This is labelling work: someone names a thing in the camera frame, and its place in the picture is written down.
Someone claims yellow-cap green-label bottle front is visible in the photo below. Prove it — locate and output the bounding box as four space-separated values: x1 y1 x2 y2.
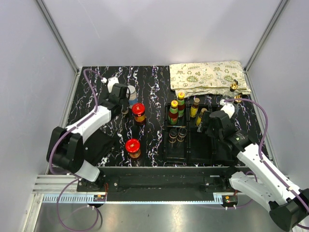
168 100 179 125

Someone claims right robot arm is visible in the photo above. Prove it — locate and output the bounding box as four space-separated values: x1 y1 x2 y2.
200 110 309 232

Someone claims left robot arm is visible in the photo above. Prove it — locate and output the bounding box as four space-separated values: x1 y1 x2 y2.
46 83 130 191

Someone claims patterned cream folded cloth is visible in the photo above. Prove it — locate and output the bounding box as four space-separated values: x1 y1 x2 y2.
169 60 251 98

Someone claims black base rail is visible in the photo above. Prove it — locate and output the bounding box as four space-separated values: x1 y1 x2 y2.
77 167 235 203

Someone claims glass oil bottle gold spout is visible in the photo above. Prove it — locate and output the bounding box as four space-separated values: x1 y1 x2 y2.
223 79 239 100

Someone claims yellow-label beige-cap bottle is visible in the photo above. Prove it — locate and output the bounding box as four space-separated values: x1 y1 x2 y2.
190 98 200 118
196 108 207 126

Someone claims yellow-cap green-label bottle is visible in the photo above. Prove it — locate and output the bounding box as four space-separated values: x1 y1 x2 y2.
168 100 179 125
177 92 185 118

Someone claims right white-lid granule jar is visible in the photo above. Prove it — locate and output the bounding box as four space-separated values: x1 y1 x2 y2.
128 85 138 108

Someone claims red-lid chili sauce jar front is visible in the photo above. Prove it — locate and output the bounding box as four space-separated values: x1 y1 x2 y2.
125 139 141 160

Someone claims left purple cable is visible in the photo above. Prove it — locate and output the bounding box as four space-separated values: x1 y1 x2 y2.
48 69 108 230

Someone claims black organizer tray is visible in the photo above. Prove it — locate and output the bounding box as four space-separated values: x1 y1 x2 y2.
163 103 237 166

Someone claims black cloth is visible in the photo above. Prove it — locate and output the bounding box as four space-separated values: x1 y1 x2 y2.
84 129 115 166

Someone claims red-lid chili sauce jar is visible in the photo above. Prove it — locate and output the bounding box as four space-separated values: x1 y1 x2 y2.
125 139 141 160
131 103 146 125

